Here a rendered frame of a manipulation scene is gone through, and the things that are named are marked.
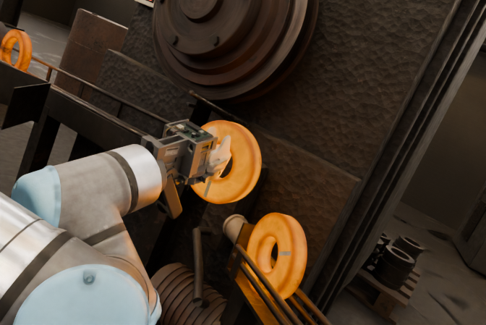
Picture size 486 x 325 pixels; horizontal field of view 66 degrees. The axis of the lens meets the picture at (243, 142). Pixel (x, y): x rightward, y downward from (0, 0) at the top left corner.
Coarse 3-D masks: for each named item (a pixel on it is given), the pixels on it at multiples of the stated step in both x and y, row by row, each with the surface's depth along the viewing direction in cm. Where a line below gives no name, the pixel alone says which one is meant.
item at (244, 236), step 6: (246, 228) 76; (252, 228) 77; (240, 234) 76; (246, 234) 76; (240, 240) 76; (246, 240) 77; (234, 246) 76; (246, 246) 77; (234, 252) 76; (228, 264) 76
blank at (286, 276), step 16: (256, 224) 76; (272, 224) 71; (288, 224) 67; (256, 240) 74; (272, 240) 73; (288, 240) 65; (304, 240) 66; (256, 256) 72; (288, 256) 64; (304, 256) 64; (272, 272) 67; (288, 272) 63; (288, 288) 64
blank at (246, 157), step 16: (208, 128) 71; (224, 128) 69; (240, 128) 68; (240, 144) 67; (256, 144) 68; (240, 160) 67; (256, 160) 67; (240, 176) 67; (256, 176) 67; (208, 192) 70; (224, 192) 69; (240, 192) 67
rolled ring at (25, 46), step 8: (8, 32) 147; (16, 32) 144; (24, 32) 146; (8, 40) 148; (16, 40) 149; (24, 40) 142; (0, 48) 150; (8, 48) 150; (24, 48) 141; (0, 56) 150; (8, 56) 151; (24, 56) 141; (16, 64) 143; (24, 64) 143
